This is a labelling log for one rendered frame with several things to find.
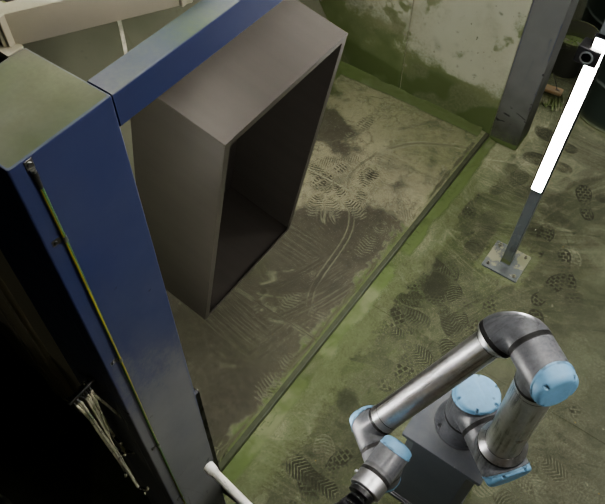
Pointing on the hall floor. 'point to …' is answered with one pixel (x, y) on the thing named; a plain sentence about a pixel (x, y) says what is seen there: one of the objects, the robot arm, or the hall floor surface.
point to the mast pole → (535, 191)
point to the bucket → (565, 67)
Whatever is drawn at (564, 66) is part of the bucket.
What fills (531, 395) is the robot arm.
